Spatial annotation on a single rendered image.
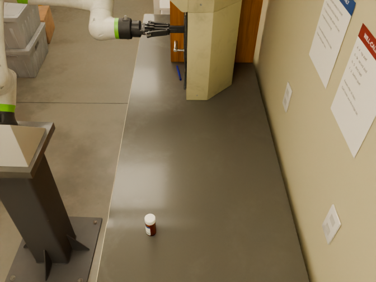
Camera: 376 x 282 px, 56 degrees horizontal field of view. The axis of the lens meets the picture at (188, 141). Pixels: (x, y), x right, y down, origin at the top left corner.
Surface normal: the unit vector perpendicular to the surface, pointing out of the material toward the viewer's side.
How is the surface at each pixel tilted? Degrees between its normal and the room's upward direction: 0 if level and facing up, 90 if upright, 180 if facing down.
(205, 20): 90
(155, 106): 0
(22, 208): 90
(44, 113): 0
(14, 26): 96
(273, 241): 0
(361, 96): 90
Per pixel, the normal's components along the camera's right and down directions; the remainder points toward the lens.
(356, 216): -1.00, 0.00
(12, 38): 0.01, 0.76
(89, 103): 0.02, -0.72
